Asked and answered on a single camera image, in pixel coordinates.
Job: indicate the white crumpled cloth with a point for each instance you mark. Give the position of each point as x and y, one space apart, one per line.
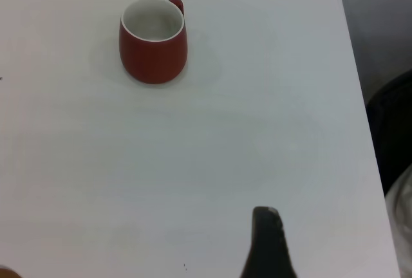
402 226

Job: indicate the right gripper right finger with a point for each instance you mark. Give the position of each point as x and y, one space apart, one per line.
268 249

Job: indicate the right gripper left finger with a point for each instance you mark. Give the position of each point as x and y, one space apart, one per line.
8 274

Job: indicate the black bulky object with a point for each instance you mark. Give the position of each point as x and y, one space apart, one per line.
396 123

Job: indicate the red ceramic mug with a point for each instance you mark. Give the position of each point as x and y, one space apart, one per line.
151 62

